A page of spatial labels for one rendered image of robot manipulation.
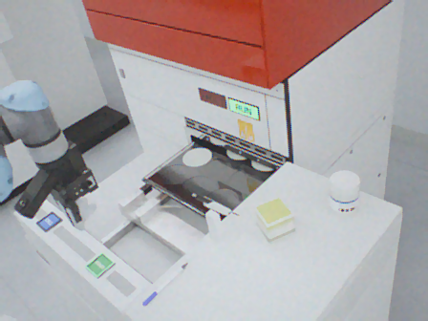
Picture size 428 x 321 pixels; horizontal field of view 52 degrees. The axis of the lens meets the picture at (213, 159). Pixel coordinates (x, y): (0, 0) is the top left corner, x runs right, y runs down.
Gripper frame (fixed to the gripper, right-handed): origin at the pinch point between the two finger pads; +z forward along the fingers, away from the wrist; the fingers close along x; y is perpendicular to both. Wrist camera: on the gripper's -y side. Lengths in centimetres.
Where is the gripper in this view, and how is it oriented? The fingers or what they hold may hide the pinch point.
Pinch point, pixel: (76, 227)
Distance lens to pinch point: 105.1
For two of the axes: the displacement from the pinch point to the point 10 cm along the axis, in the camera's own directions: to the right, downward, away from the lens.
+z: 1.6, 7.8, 6.1
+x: -7.2, -3.3, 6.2
